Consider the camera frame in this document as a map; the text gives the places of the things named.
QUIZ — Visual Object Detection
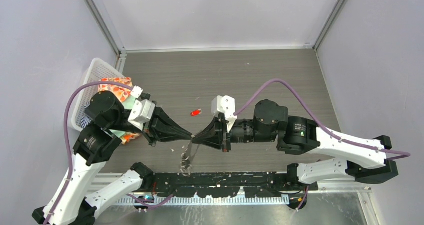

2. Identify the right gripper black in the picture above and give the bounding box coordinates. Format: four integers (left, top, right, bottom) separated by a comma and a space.
192, 113, 276, 152

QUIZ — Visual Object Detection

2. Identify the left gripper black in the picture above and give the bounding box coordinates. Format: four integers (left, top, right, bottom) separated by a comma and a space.
109, 98, 194, 145

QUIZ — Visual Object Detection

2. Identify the silver perforated keyring plate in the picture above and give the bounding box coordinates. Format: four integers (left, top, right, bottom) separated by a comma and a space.
179, 140, 200, 178

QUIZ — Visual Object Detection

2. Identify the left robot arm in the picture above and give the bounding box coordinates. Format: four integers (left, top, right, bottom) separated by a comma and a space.
32, 88, 192, 225

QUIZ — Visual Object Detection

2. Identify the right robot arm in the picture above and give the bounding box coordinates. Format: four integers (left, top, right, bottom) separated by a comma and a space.
192, 96, 399, 190

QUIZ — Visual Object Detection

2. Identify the red key tag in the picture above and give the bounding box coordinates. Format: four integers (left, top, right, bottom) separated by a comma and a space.
190, 109, 202, 117

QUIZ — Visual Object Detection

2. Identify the mint green cloth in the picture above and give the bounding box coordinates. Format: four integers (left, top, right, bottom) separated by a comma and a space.
110, 96, 136, 138

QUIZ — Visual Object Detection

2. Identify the orange floral cloth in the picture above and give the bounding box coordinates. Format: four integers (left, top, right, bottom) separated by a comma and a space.
97, 77, 141, 145

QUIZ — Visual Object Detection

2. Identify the blue striped cloth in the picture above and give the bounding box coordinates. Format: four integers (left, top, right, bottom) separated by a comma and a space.
80, 116, 92, 129

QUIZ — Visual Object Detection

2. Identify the white plastic basket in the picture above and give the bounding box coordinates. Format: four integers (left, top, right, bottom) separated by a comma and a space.
67, 58, 124, 132

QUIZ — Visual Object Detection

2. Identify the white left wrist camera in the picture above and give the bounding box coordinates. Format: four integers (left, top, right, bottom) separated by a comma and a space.
127, 86, 156, 131

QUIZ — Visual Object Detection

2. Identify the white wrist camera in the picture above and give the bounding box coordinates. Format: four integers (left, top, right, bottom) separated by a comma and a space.
211, 95, 238, 132
127, 86, 156, 131

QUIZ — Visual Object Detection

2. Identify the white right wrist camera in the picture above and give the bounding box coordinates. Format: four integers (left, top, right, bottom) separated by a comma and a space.
211, 95, 238, 132

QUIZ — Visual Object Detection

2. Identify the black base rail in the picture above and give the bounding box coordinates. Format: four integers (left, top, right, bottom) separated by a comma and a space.
137, 172, 307, 198

